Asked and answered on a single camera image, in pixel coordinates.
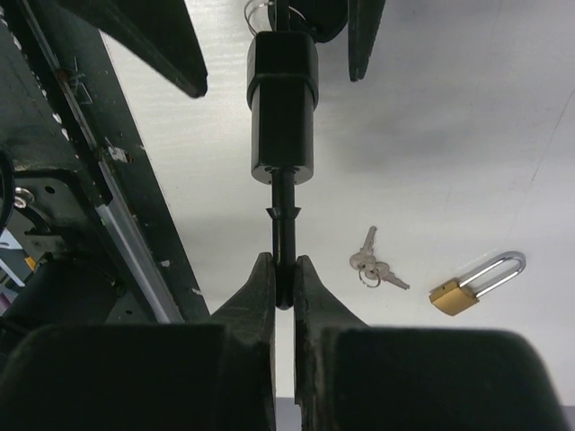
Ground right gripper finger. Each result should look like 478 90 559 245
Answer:
1 252 276 430
294 256 569 430

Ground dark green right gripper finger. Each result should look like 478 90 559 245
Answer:
66 0 208 98
348 0 386 82

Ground keys of black padlock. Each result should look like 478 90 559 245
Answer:
243 0 348 43

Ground black padlock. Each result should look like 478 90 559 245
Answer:
246 31 319 310

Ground silver keys of long padlock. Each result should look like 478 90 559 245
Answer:
349 226 410 291

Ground long shackle brass padlock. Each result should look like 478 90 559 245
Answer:
429 251 526 316

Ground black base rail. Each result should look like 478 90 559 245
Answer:
1 1 208 349

